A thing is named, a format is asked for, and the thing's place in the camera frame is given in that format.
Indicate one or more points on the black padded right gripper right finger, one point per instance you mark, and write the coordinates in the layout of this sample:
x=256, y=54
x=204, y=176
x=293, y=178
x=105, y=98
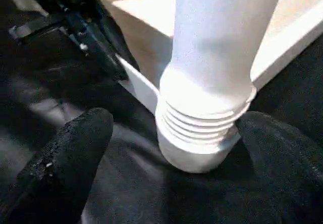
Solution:
x=287, y=173

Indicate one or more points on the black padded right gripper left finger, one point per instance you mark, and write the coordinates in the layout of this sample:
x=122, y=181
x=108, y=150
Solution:
x=63, y=168

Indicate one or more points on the white plastic table top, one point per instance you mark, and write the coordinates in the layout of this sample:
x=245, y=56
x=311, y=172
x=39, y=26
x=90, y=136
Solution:
x=141, y=37

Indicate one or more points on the white plastic table leg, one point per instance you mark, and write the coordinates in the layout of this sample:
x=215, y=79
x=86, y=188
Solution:
x=212, y=57

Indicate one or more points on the black work mat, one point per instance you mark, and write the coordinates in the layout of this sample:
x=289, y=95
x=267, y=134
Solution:
x=151, y=198

